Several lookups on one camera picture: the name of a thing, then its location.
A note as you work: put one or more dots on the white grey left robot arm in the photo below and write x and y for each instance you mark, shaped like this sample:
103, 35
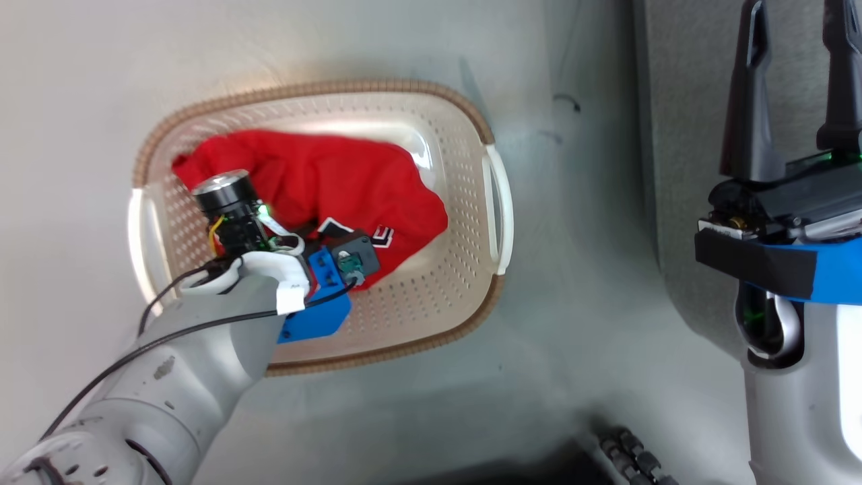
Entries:
168, 391

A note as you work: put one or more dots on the red garment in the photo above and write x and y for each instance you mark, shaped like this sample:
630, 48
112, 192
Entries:
337, 175

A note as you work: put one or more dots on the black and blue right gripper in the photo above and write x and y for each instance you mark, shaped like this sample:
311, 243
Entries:
774, 202

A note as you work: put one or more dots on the blue and dark left gripper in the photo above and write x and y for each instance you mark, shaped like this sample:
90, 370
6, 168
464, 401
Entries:
316, 310

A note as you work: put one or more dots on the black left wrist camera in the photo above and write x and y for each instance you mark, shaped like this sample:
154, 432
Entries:
225, 192

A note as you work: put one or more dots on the beige perforated plastic laundry basket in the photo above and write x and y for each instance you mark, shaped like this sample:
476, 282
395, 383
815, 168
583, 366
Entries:
431, 296

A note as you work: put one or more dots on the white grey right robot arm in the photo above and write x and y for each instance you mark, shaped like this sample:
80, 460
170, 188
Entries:
794, 417

